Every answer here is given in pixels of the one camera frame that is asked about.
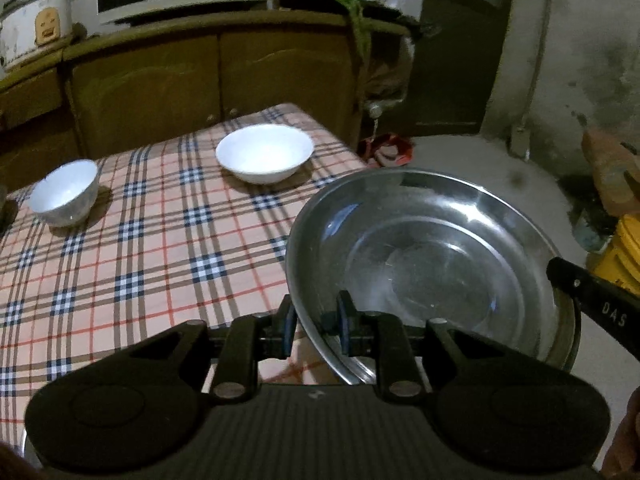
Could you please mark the brown wooden sideboard cabinet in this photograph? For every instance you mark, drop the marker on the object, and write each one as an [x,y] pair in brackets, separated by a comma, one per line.
[147,84]

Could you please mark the person's right hand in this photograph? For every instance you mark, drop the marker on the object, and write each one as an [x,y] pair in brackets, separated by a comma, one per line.
[622,459]

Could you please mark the plaid tablecloth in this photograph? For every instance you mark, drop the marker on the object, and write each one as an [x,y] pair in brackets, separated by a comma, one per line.
[172,237]

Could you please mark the blue-white ceramic bowl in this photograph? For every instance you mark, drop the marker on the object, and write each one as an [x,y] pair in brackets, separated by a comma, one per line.
[65,197]

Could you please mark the red item on floor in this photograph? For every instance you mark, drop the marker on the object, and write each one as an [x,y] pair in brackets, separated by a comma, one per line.
[386,150]

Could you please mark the white rice cooker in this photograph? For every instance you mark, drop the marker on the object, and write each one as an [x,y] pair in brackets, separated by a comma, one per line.
[30,28]

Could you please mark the dark door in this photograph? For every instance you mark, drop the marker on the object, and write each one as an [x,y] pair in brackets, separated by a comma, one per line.
[454,67]

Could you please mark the small steel plate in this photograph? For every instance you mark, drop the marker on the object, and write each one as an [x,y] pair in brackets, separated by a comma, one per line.
[421,245]

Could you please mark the shallow white bowl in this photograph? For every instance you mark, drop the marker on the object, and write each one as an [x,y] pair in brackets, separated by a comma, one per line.
[264,153]

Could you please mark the yellow bucket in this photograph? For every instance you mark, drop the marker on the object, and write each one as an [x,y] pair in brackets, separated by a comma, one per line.
[619,261]

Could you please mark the green cloth on cabinet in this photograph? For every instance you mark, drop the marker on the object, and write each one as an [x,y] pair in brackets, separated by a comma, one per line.
[380,41]

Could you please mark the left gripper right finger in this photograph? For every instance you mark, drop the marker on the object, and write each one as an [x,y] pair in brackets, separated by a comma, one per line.
[409,361]

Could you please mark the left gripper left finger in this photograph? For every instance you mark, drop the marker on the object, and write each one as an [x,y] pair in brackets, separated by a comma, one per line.
[234,350]

